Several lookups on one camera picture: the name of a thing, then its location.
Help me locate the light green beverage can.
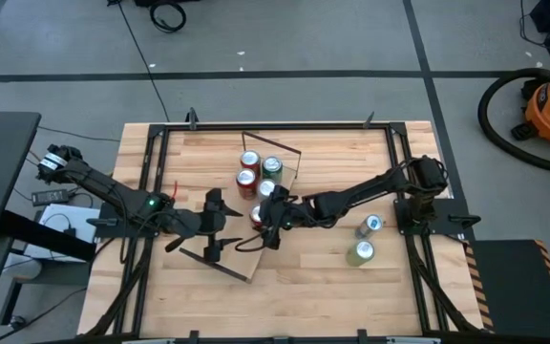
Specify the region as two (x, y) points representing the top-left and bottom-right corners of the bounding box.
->
(345, 239), (376, 268)

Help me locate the orange Fanta can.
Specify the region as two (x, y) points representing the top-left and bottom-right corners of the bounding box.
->
(239, 149), (263, 176)

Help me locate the red beverage can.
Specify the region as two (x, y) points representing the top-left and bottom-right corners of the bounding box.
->
(248, 204), (264, 229)
(235, 167), (259, 201)

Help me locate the black power adapter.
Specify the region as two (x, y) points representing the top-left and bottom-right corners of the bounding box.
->
(31, 189), (70, 204)

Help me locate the thin black floor cable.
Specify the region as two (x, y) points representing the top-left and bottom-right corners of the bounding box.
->
(37, 125), (122, 143)

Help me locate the white box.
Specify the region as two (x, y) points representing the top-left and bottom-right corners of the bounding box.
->
(24, 204), (102, 263)

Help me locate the silver beverage can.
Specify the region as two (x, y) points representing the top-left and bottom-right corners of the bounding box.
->
(256, 178), (277, 202)

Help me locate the black cable bundle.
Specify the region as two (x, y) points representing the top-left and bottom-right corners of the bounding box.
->
(406, 236), (476, 333)
(83, 236), (155, 338)

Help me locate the coiled black cable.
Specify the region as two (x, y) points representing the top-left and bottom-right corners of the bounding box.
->
(149, 1), (188, 34)

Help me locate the black mat with hazard stripes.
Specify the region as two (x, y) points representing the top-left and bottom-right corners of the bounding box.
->
(463, 238), (550, 341)

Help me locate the black aluminium table frame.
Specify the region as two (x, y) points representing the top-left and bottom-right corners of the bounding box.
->
(112, 121), (453, 344)

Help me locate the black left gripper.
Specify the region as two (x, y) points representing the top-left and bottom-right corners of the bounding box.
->
(198, 187), (244, 263)

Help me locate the long black floor cable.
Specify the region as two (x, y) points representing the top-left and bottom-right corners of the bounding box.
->
(116, 0), (171, 122)

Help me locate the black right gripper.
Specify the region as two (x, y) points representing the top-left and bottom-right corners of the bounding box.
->
(255, 184), (296, 249)

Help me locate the slim blue silver can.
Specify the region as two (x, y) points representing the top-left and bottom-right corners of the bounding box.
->
(354, 213), (384, 240)

